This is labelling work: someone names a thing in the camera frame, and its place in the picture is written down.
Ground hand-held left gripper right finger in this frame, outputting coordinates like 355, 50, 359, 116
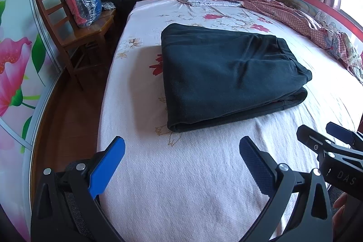
239, 136, 334, 242

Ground grey floral pillow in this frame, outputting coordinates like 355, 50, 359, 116
177, 0, 245, 7

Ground floral wardrobe door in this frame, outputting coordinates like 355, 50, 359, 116
0, 0, 75, 242

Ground bed with floral sheet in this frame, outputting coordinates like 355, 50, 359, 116
96, 0, 363, 242

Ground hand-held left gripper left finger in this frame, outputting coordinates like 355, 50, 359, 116
30, 136, 127, 242

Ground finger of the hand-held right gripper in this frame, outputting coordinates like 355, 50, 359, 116
326, 122, 356, 145
296, 125, 344, 154

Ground black clothes pile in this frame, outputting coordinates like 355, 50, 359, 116
100, 0, 148, 22

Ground pink dotted quilt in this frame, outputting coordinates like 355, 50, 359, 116
167, 0, 363, 84

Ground dark pants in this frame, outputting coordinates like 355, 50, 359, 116
161, 23, 313, 134

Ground person's right hand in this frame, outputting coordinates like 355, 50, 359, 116
332, 191, 356, 242

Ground wooden chair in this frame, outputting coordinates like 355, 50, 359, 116
36, 0, 117, 91

